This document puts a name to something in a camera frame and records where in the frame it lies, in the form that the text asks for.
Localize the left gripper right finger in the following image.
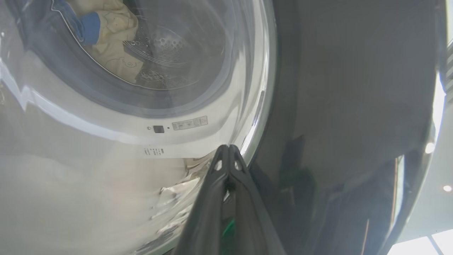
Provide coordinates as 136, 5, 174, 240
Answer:
229, 144, 287, 255

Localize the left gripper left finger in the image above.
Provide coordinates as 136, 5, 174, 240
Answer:
172, 144, 230, 255

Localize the grey washing machine door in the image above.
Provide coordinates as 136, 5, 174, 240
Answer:
0, 0, 453, 255

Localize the plain cream printed garment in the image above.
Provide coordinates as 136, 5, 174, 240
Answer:
87, 34, 145, 84

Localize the cream garment with blue trim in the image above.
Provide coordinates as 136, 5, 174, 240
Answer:
67, 0, 138, 53

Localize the white front-load washing machine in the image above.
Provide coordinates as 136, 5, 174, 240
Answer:
0, 0, 276, 255

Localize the stainless steel washer drum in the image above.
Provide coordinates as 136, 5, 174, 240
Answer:
124, 0, 227, 89

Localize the grey warning sticker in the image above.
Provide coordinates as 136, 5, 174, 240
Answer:
172, 116, 208, 131

